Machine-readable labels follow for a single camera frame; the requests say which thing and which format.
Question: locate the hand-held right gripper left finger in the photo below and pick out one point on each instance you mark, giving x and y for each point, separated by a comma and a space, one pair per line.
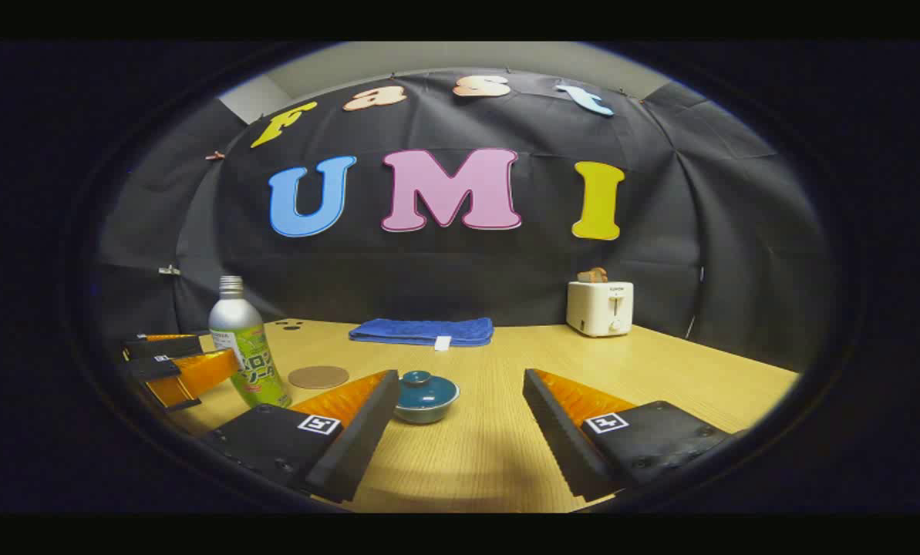
367, 432

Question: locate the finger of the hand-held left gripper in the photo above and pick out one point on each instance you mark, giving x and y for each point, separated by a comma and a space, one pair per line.
166, 347
155, 368

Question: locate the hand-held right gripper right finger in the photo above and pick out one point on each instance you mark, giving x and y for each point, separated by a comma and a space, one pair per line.
556, 439

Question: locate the teal white-lined teacup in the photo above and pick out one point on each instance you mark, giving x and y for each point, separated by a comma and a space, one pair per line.
421, 416

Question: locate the teal teacup lid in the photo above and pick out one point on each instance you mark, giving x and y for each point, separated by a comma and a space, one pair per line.
426, 389

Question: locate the silver green-label water bottle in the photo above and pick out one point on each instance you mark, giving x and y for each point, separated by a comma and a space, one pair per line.
236, 324

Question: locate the round brown cork coaster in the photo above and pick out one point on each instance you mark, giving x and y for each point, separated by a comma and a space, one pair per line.
318, 377

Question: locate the metal clip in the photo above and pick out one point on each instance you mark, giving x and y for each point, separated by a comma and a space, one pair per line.
169, 270

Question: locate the folded blue towel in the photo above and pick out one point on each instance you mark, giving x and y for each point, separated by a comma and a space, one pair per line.
421, 331

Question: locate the white toaster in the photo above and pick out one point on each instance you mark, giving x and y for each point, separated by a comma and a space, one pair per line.
594, 308

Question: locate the toast slice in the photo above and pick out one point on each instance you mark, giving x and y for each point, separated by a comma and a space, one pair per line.
592, 275

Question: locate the black backdrop cloth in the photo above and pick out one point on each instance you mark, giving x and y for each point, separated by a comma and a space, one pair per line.
444, 270

